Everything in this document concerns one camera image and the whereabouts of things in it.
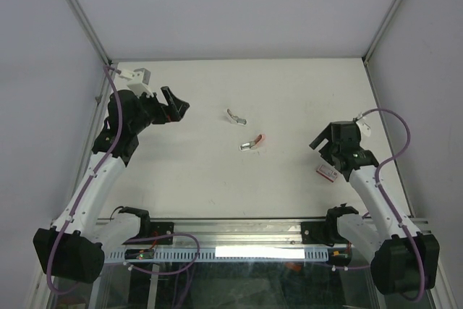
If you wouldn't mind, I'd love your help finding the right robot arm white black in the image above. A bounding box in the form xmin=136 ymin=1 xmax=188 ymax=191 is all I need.
xmin=310 ymin=121 xmax=440 ymax=297

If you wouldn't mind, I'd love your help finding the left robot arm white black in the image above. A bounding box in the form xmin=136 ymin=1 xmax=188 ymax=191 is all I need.
xmin=33 ymin=86 xmax=190 ymax=284

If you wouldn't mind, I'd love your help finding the black mounting plate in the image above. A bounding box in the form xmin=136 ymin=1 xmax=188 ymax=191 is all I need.
xmin=143 ymin=221 xmax=174 ymax=246
xmin=300 ymin=221 xmax=338 ymax=246

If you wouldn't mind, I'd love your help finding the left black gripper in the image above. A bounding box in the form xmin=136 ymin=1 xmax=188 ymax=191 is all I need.
xmin=129 ymin=86 xmax=189 ymax=133

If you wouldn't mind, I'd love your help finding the right aluminium frame post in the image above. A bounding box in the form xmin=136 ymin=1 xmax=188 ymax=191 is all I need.
xmin=363 ymin=0 xmax=424 ymax=66

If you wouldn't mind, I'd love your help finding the red white staple box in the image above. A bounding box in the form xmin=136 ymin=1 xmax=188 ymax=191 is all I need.
xmin=315 ymin=164 xmax=338 ymax=182

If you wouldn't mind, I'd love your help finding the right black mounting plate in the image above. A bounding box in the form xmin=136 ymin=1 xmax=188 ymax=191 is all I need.
xmin=300 ymin=221 xmax=338 ymax=246

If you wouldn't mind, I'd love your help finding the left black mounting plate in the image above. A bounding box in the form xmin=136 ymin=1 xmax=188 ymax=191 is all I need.
xmin=143 ymin=221 xmax=174 ymax=246

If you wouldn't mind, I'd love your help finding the aluminium frame post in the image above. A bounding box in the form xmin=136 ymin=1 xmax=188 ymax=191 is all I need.
xmin=363 ymin=0 xmax=424 ymax=66
xmin=46 ymin=0 xmax=117 ymax=71

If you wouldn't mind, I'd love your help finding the grey slotted cable duct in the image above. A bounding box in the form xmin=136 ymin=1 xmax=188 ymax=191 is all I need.
xmin=105 ymin=246 xmax=328 ymax=264

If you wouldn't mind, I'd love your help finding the left aluminium frame post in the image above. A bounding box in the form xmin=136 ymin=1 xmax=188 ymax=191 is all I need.
xmin=46 ymin=0 xmax=117 ymax=71

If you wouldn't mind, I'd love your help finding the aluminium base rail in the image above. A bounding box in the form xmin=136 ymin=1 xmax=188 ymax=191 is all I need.
xmin=46 ymin=217 xmax=430 ymax=248

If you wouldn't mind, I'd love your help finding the pink white mini stapler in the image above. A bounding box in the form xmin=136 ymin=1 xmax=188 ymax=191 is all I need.
xmin=239 ymin=134 xmax=266 ymax=151

